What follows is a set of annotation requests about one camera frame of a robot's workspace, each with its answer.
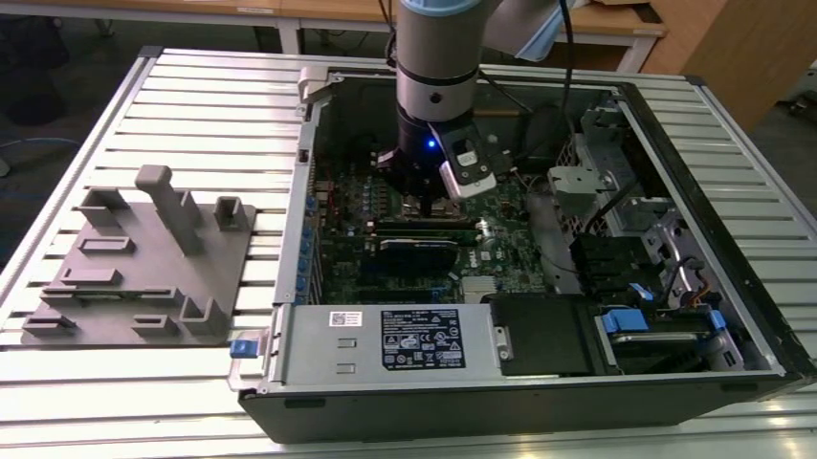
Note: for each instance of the silver CPU chip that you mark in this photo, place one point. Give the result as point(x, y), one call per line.
point(446, 206)

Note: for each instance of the grey plastic parts rack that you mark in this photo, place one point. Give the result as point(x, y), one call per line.
point(140, 287)

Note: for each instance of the silver chipset heatsink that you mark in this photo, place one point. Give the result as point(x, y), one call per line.
point(478, 289)

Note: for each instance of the blue drive latch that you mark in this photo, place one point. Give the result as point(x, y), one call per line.
point(716, 320)

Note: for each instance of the hard disk blue carrier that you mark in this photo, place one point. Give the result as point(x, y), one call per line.
point(625, 321)

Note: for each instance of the silver metal drive cage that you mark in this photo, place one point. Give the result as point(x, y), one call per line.
point(577, 184)

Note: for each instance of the black graphics card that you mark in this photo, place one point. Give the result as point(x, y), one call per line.
point(418, 263)

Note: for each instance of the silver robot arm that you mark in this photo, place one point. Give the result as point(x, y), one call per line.
point(441, 57)

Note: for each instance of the black plastic shroud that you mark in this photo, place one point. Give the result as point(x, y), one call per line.
point(549, 334)

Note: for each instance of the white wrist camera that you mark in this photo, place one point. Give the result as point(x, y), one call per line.
point(469, 167)

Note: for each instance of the wooden desk white frame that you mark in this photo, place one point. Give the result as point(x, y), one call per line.
point(613, 24)
point(127, 6)

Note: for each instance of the grey plastic case latch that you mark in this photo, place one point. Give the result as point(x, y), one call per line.
point(313, 81)

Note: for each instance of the metal CPU socket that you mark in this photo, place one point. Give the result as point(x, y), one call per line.
point(401, 210)

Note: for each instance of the black open PC case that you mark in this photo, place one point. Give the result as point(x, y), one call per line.
point(446, 416)

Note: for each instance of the blue power supply latch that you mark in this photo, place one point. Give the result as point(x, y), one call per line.
point(242, 349)

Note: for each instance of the grey power supply unit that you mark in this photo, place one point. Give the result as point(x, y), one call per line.
point(306, 349)

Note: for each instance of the green motherboard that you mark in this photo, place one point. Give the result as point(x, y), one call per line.
point(505, 229)

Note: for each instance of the brown wooden cabinet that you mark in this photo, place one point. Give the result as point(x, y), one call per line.
point(734, 48)

